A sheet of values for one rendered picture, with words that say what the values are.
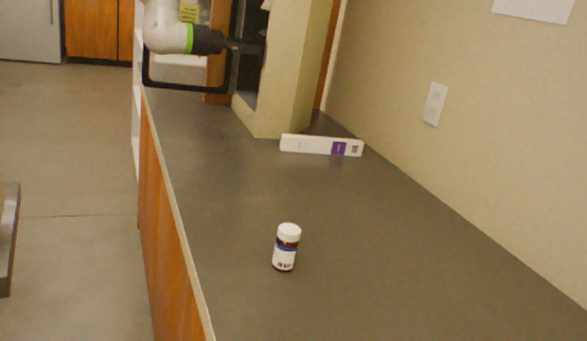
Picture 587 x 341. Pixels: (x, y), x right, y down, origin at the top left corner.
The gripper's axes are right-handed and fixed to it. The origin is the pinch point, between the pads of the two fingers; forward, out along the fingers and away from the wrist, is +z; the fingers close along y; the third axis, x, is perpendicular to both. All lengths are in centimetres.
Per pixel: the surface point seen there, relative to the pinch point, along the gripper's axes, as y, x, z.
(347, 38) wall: 16.5, -5.0, 36.7
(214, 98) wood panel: 21.6, 23.8, -11.6
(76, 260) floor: 58, 120, -63
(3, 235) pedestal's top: -65, 26, -66
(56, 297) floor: 31, 120, -70
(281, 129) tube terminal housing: -15.4, 22.1, 2.2
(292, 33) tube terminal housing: -15.3, -7.4, 0.3
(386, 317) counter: -95, 25, -8
